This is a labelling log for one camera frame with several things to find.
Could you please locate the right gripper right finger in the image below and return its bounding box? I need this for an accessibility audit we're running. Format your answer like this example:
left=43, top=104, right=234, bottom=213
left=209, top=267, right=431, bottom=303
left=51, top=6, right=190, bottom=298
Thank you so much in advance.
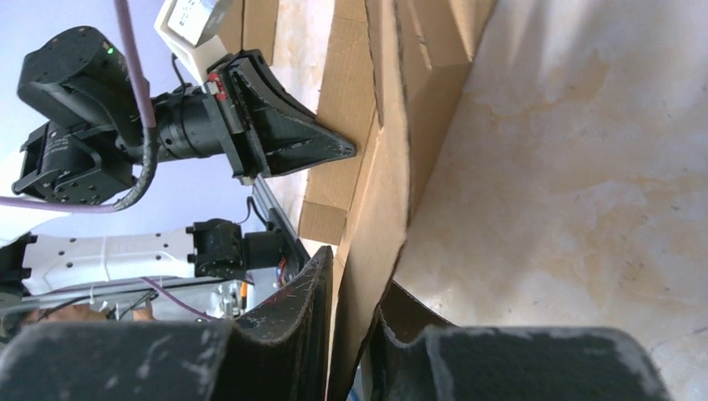
left=369, top=284, right=670, bottom=400

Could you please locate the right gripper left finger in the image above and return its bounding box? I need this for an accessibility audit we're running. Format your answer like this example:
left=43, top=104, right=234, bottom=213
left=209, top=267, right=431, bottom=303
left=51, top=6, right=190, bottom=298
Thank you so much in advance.
left=1, top=246, right=333, bottom=400

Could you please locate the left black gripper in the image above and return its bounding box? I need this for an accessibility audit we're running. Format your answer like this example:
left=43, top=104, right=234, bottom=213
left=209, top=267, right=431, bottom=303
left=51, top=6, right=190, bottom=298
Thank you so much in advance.
left=153, top=49, right=357, bottom=185

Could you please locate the brown cardboard box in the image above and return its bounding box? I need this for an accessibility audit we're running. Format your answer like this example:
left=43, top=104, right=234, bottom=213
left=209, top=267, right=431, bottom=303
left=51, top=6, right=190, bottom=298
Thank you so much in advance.
left=212, top=1, right=494, bottom=400

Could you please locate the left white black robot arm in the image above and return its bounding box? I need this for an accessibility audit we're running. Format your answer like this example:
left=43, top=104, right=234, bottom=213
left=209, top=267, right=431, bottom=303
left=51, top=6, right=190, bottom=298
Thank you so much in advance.
left=1, top=26, right=357, bottom=297

